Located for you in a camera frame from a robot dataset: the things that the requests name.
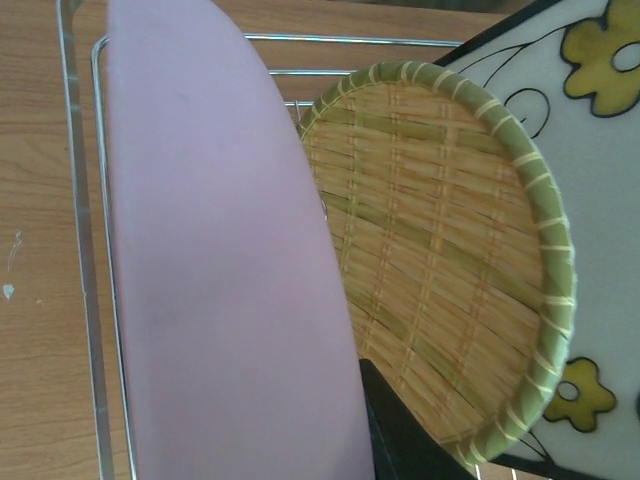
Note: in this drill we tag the pink round plate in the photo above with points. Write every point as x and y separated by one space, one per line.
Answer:
237 344

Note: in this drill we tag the square dark rimmed plate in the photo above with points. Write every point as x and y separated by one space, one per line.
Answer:
569 71

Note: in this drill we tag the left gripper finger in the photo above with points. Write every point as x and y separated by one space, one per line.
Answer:
402 449

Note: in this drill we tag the round woven bamboo plate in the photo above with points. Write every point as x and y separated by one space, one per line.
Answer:
454 249

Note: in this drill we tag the wire metal dish rack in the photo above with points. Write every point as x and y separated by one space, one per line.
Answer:
88 255

